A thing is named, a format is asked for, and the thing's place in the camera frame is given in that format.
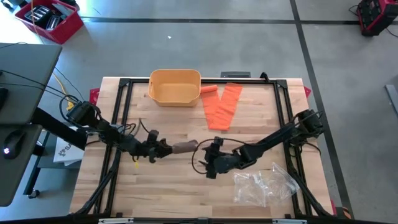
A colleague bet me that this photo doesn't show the black aluminium table frame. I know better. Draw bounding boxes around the black aluminium table frame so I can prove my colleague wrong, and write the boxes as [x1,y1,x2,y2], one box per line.
[73,77,335,218]

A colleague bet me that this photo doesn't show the yellow cable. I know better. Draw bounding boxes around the yellow cable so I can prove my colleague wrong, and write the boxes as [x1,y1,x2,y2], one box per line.
[52,72,76,111]

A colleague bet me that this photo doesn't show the red and black equipment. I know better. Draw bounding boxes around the red and black equipment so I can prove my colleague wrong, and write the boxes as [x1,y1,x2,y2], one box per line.
[356,0,398,37]

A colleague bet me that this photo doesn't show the orange elastic bandage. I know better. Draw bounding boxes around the orange elastic bandage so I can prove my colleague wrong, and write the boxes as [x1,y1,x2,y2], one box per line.
[200,82,244,131]

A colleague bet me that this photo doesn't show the red plastic crate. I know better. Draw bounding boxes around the red plastic crate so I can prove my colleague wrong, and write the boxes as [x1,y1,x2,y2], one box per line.
[14,0,85,45]

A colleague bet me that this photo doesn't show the black desk support beam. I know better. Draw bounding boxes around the black desk support beam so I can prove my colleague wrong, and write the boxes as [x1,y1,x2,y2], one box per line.
[30,107,88,150]

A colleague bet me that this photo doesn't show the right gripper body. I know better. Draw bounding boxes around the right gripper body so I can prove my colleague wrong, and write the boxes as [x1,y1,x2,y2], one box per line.
[203,136,237,179]

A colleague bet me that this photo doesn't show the silver bracket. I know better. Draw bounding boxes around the silver bracket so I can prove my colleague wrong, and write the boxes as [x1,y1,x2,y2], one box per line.
[272,218,308,224]
[98,217,134,224]

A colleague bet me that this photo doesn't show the brown elastic bandage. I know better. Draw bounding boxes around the brown elastic bandage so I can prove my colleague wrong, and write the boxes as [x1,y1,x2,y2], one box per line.
[172,139,199,155]

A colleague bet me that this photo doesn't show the clear plastic bag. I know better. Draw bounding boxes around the clear plastic bag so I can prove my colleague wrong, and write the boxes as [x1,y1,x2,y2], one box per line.
[266,161,301,200]
[231,170,269,208]

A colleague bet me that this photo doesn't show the grey desk top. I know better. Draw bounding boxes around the grey desk top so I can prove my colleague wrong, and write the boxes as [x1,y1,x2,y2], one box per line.
[0,42,62,125]

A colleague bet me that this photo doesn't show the grey desk base with caster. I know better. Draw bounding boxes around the grey desk base with caster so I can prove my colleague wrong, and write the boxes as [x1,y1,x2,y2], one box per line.
[23,130,82,200]

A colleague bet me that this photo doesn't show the white printed box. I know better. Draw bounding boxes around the white printed box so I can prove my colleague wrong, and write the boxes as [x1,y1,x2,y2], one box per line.
[52,126,86,167]

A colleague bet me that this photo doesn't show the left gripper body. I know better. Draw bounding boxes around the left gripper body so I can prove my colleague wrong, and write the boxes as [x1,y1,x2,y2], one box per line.
[143,129,164,164]

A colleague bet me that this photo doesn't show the black case with silver parts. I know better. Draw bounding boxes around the black case with silver parts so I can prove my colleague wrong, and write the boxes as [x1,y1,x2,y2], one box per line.
[24,4,62,32]

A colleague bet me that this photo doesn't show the dark desk top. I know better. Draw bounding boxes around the dark desk top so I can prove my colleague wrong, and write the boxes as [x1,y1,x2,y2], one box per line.
[0,124,44,208]

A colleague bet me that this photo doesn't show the yellow plastic bin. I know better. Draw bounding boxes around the yellow plastic bin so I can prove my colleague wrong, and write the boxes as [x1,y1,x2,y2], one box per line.
[147,68,202,108]

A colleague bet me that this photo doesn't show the grey metal bar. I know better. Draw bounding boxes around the grey metal bar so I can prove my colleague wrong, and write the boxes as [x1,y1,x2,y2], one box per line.
[384,83,398,118]

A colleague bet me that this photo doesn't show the black computer mouse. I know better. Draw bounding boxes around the black computer mouse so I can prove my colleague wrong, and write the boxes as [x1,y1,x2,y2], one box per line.
[2,129,27,160]

